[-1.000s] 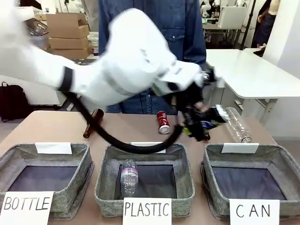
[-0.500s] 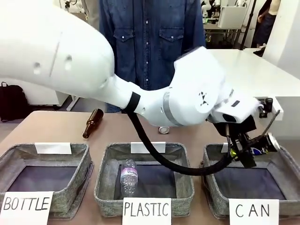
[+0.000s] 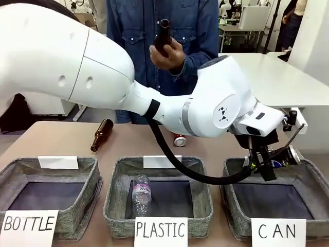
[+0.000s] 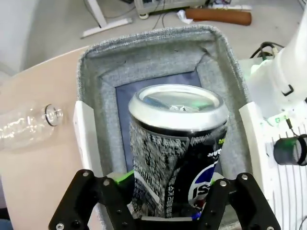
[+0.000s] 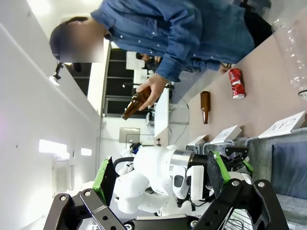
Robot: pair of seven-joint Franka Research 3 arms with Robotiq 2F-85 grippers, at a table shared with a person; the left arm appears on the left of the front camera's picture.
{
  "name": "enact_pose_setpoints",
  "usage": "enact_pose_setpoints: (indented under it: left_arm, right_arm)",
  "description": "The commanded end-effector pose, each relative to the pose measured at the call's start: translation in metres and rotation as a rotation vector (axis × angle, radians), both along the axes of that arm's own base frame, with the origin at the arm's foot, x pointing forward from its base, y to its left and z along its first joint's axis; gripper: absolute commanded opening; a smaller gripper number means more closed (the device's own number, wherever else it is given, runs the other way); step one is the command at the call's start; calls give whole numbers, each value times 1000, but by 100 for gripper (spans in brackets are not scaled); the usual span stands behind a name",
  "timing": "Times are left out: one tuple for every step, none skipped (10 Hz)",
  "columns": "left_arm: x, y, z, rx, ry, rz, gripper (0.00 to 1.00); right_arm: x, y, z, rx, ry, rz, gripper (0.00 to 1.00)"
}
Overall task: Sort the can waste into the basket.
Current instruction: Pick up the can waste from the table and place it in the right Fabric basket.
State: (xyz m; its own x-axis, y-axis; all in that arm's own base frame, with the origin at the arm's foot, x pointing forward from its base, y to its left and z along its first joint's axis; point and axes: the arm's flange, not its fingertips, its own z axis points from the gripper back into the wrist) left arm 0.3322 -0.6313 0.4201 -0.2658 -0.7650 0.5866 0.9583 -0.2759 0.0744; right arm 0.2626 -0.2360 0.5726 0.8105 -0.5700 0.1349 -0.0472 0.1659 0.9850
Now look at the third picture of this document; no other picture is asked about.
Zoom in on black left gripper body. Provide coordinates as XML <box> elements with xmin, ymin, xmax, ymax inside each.
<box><xmin>234</xmin><ymin>127</ymin><xmax>280</xmax><ymax>163</ymax></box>

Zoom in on dark blue drink can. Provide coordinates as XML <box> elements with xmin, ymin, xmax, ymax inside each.
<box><xmin>267</xmin><ymin>145</ymin><xmax>302</xmax><ymax>169</ymax></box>

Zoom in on brown glass bottle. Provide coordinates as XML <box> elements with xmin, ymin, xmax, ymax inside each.
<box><xmin>153</xmin><ymin>19</ymin><xmax>172</xmax><ymax>58</ymax></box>
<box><xmin>89</xmin><ymin>118</ymin><xmax>115</xmax><ymax>153</ymax></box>

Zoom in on person's left denim forearm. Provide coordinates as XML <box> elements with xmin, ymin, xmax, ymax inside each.
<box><xmin>179</xmin><ymin>47</ymin><xmax>220</xmax><ymax>78</ymax></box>

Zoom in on grey basket labelled can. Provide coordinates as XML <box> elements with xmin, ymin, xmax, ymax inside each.
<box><xmin>219</xmin><ymin>156</ymin><xmax>329</xmax><ymax>239</ymax></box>

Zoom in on grey basket labelled plastic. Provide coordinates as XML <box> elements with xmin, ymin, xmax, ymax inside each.
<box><xmin>103</xmin><ymin>156</ymin><xmax>214</xmax><ymax>233</ymax></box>

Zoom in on white CAN paper label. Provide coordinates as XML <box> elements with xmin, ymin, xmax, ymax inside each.
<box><xmin>250</xmin><ymin>218</ymin><xmax>307</xmax><ymax>247</ymax></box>

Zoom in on red drink can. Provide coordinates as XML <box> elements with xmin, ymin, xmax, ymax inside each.
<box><xmin>173</xmin><ymin>133</ymin><xmax>188</xmax><ymax>148</ymax></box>

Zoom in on grey basket labelled bottle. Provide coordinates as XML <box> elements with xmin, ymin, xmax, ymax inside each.
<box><xmin>0</xmin><ymin>156</ymin><xmax>102</xmax><ymax>234</ymax></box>

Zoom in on person's left hand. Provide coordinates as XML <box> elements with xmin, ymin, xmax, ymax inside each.
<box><xmin>149</xmin><ymin>40</ymin><xmax>186</xmax><ymax>70</ymax></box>

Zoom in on large white table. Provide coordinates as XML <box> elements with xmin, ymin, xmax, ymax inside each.
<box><xmin>217</xmin><ymin>52</ymin><xmax>329</xmax><ymax>109</ymax></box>

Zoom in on blank white card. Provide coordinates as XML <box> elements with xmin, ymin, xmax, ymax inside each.
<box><xmin>38</xmin><ymin>155</ymin><xmax>79</xmax><ymax>170</ymax></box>
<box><xmin>143</xmin><ymin>155</ymin><xmax>183</xmax><ymax>169</ymax></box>

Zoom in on white PLASTIC paper label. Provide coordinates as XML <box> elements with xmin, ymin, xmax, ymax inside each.
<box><xmin>133</xmin><ymin>216</ymin><xmax>189</xmax><ymax>247</ymax></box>

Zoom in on small background white table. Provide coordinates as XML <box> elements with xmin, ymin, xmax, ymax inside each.
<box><xmin>218</xmin><ymin>23</ymin><xmax>270</xmax><ymax>54</ymax></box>

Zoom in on clear plastic bottle purple label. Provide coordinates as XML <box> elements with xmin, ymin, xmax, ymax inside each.
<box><xmin>131</xmin><ymin>174</ymin><xmax>153</xmax><ymax>217</ymax></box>

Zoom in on black slanted pole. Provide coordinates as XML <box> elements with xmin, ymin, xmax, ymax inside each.
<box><xmin>266</xmin><ymin>0</ymin><xmax>281</xmax><ymax>54</ymax></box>

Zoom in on background person dark clothes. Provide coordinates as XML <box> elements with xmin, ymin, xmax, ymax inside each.
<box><xmin>281</xmin><ymin>0</ymin><xmax>309</xmax><ymax>52</ymax></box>

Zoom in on white box on table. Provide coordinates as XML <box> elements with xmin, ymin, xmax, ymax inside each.
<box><xmin>238</xmin><ymin>5</ymin><xmax>271</xmax><ymax>31</ymax></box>

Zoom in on person's denim shirt torso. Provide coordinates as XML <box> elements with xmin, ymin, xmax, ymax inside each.
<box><xmin>106</xmin><ymin>0</ymin><xmax>220</xmax><ymax>125</ymax></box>

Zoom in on white cabinet with legs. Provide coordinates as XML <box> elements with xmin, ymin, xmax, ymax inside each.
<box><xmin>24</xmin><ymin>97</ymin><xmax>87</xmax><ymax>122</ymax></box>

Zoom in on white BOTTLE paper label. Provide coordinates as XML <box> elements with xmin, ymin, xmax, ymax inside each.
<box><xmin>0</xmin><ymin>209</ymin><xmax>61</xmax><ymax>247</ymax></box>

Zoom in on black bag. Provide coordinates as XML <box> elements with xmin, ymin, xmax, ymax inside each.
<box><xmin>0</xmin><ymin>93</ymin><xmax>33</xmax><ymax>134</ymax></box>

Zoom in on thin grey camera cable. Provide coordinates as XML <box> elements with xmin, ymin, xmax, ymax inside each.
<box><xmin>269</xmin><ymin>123</ymin><xmax>308</xmax><ymax>155</ymax></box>

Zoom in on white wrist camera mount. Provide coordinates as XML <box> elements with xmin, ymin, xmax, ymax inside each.
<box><xmin>282</xmin><ymin>107</ymin><xmax>308</xmax><ymax>135</ymax></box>

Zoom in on black corrugated cable hose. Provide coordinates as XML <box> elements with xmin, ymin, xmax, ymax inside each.
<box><xmin>148</xmin><ymin>99</ymin><xmax>255</xmax><ymax>186</ymax></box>

